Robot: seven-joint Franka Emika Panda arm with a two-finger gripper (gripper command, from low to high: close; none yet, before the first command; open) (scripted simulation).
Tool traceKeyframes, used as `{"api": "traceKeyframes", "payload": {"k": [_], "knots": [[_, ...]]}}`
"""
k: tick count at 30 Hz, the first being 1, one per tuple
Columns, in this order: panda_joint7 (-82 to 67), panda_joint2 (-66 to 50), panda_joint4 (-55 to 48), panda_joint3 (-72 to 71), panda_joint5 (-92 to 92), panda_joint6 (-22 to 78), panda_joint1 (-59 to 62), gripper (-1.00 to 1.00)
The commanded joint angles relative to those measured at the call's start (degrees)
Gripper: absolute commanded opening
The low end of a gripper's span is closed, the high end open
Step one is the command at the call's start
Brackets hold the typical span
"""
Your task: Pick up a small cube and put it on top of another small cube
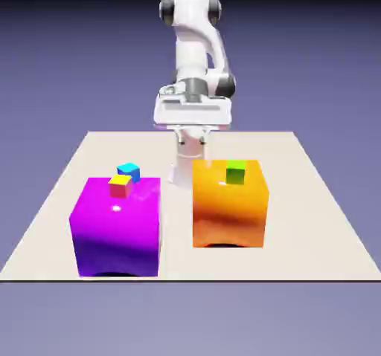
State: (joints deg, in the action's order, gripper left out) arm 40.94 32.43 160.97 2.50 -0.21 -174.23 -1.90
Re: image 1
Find large orange box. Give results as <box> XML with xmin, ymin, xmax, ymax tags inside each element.
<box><xmin>191</xmin><ymin>158</ymin><xmax>271</xmax><ymax>249</ymax></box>

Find small blue cube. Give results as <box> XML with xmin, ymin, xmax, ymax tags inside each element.
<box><xmin>116</xmin><ymin>162</ymin><xmax>141</xmax><ymax>185</ymax></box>

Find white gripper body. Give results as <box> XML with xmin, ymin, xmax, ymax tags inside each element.
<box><xmin>153</xmin><ymin>93</ymin><xmax>234</xmax><ymax>132</ymax></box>

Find small red cube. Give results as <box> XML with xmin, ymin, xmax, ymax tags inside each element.
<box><xmin>107</xmin><ymin>174</ymin><xmax>134</xmax><ymax>200</ymax></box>

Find small green cube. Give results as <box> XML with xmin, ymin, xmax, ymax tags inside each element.
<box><xmin>225</xmin><ymin>159</ymin><xmax>247</xmax><ymax>186</ymax></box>

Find large magenta box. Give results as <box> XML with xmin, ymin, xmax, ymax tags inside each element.
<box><xmin>68</xmin><ymin>176</ymin><xmax>162</xmax><ymax>279</ymax></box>

